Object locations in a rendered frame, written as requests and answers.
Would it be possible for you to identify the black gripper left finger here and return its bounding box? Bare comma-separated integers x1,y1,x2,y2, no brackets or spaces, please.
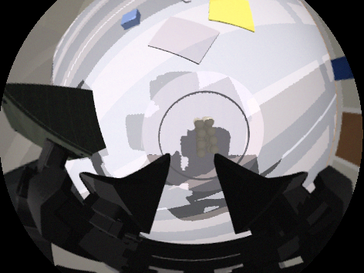
79,153,170,234

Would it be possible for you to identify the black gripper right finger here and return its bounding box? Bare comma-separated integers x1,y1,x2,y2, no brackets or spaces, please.
214,154,308,235

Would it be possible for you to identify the small blue block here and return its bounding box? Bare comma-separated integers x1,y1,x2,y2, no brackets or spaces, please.
120,9,141,29

